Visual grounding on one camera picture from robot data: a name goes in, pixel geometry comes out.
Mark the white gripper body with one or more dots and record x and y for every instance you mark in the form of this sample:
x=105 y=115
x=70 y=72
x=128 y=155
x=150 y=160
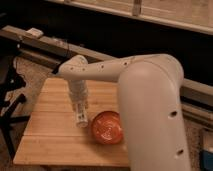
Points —
x=78 y=93

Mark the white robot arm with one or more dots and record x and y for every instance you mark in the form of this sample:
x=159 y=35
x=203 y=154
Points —
x=148 y=91

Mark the orange ceramic bowl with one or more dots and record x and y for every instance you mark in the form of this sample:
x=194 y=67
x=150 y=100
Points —
x=106 y=128

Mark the wooden table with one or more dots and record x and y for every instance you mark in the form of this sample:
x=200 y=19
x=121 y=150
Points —
x=51 y=136

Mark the long wooden beam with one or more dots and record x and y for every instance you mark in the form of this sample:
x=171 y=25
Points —
x=51 y=52

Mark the small white box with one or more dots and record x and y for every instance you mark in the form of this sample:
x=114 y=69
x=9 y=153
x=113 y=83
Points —
x=35 y=32

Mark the black tripod stand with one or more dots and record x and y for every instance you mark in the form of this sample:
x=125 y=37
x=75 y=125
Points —
x=9 y=80

